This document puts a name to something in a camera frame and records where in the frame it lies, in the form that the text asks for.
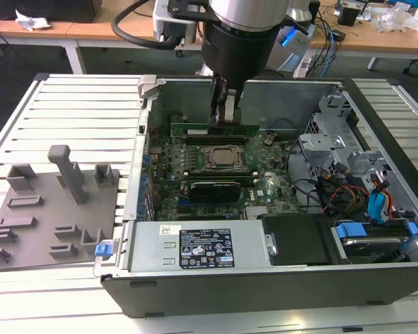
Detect crumpled white paper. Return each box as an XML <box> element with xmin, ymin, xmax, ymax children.
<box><xmin>15</xmin><ymin>9</ymin><xmax>53</xmax><ymax>32</ymax></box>

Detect red yellow wire bundle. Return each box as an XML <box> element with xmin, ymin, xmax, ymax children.
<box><xmin>320</xmin><ymin>184</ymin><xmax>371</xmax><ymax>214</ymax></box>

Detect metal drive cage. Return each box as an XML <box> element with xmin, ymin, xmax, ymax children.
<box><xmin>297</xmin><ymin>93</ymin><xmax>394</xmax><ymax>198</ymax></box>

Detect white power strip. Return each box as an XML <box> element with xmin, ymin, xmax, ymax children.
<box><xmin>293</xmin><ymin>56</ymin><xmax>314</xmax><ymax>77</ymax></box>

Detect black graphics card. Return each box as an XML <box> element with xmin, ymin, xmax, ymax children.
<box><xmin>189</xmin><ymin>180</ymin><xmax>242</xmax><ymax>210</ymax></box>

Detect clear plastic bags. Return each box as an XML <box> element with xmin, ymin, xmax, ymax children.
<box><xmin>374</xmin><ymin>1</ymin><xmax>418</xmax><ymax>34</ymax></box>

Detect grey parts rack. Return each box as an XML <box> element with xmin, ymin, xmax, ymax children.
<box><xmin>0</xmin><ymin>144</ymin><xmax>123</xmax><ymax>272</ymax></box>

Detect metal CPU socket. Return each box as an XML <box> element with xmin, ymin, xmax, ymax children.
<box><xmin>202</xmin><ymin>144</ymin><xmax>249</xmax><ymax>172</ymax></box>

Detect green RAM stick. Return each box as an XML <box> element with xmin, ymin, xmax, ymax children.
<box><xmin>169</xmin><ymin>122</ymin><xmax>261</xmax><ymax>140</ymax></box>

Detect small black container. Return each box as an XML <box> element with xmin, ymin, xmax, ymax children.
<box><xmin>336</xmin><ymin>5</ymin><xmax>362</xmax><ymax>27</ymax></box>

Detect CPU with metal lid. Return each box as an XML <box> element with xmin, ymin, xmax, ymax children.
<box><xmin>212</xmin><ymin>148</ymin><xmax>242</xmax><ymax>166</ymax></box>

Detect grey power supply unit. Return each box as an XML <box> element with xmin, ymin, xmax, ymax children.
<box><xmin>127</xmin><ymin>219</ymin><xmax>278</xmax><ymax>274</ymax></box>

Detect black plastic shroud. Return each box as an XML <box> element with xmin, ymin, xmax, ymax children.
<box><xmin>257</xmin><ymin>214</ymin><xmax>335</xmax><ymax>267</ymax></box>

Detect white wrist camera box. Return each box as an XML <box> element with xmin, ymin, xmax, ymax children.
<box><xmin>152</xmin><ymin>0</ymin><xmax>205</xmax><ymax>48</ymax></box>

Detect black RAM slot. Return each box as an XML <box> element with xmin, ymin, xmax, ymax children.
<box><xmin>184</xmin><ymin>134</ymin><xmax>249</xmax><ymax>146</ymax></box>
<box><xmin>182</xmin><ymin>168</ymin><xmax>260</xmax><ymax>186</ymax></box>

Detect wooden desk with clutter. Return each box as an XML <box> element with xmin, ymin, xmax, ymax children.
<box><xmin>309</xmin><ymin>3</ymin><xmax>418</xmax><ymax>70</ymax></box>

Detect thin black wire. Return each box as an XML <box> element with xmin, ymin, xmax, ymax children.
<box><xmin>284</xmin><ymin>138</ymin><xmax>323</xmax><ymax>212</ymax></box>

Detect large black box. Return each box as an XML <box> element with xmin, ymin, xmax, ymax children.
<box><xmin>0</xmin><ymin>0</ymin><xmax>104</xmax><ymax>24</ymax></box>

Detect thick black camera cable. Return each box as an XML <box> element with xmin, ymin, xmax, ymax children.
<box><xmin>111</xmin><ymin>0</ymin><xmax>184</xmax><ymax>50</ymax></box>

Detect green motherboard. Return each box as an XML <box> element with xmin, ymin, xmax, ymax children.
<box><xmin>148</xmin><ymin>130</ymin><xmax>302</xmax><ymax>222</ymax></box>

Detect long wooden desk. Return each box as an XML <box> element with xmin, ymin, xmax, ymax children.
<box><xmin>0</xmin><ymin>8</ymin><xmax>205</xmax><ymax>76</ymax></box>

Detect blue cable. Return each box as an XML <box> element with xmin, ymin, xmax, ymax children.
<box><xmin>324</xmin><ymin>26</ymin><xmax>339</xmax><ymax>79</ymax></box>

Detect hard disk in blue carrier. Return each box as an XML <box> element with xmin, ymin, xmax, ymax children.
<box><xmin>329</xmin><ymin>222</ymin><xmax>418</xmax><ymax>265</ymax></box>

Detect blue flat wire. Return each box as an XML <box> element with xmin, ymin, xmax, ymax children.
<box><xmin>367</xmin><ymin>193</ymin><xmax>392</xmax><ymax>224</ymax></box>

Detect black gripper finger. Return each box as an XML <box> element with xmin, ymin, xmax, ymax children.
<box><xmin>210</xmin><ymin>77</ymin><xmax>243</xmax><ymax>127</ymax></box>

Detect silver chipset heatsink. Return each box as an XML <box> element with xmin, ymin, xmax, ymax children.
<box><xmin>245</xmin><ymin>207</ymin><xmax>270</xmax><ymax>220</ymax></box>

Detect black open PC case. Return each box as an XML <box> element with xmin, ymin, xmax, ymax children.
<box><xmin>100</xmin><ymin>77</ymin><xmax>418</xmax><ymax>319</ymax></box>

